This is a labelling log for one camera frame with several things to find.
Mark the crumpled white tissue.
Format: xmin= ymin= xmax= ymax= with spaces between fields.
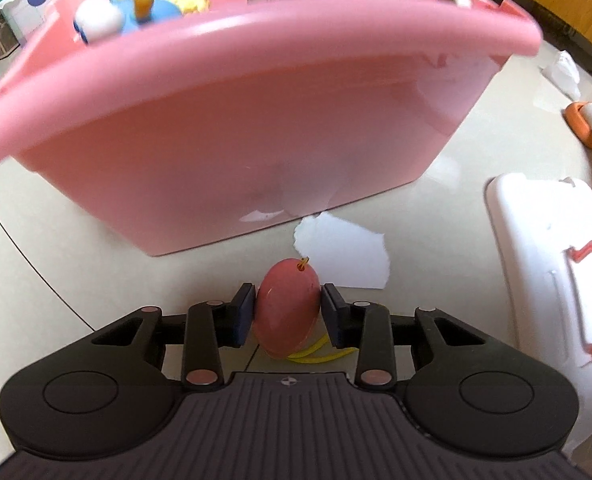
xmin=540 ymin=50 xmax=582 ymax=101

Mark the white lid pink handle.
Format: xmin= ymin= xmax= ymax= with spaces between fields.
xmin=485 ymin=172 xmax=592 ymax=461

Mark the pink plastic storage box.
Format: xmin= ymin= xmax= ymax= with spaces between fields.
xmin=0 ymin=0 xmax=544 ymax=258

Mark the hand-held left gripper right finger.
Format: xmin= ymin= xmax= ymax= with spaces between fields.
xmin=322 ymin=282 xmax=487 ymax=392

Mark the pink oval toy yellow cord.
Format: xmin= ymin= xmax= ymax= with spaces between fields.
xmin=252 ymin=256 xmax=354 ymax=365

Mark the blue yellow plush toy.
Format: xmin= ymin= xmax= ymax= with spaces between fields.
xmin=72 ymin=0 xmax=212 ymax=46

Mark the orange slipper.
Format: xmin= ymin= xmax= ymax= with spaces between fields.
xmin=563 ymin=96 xmax=592 ymax=156

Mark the white dotted storage bucket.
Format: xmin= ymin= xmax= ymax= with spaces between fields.
xmin=0 ymin=0 xmax=69 ymax=47

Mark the torn white paper piece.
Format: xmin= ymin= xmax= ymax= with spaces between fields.
xmin=293 ymin=211 xmax=391 ymax=291

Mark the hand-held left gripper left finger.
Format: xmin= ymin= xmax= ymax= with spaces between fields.
xmin=92 ymin=282 xmax=257 ymax=393

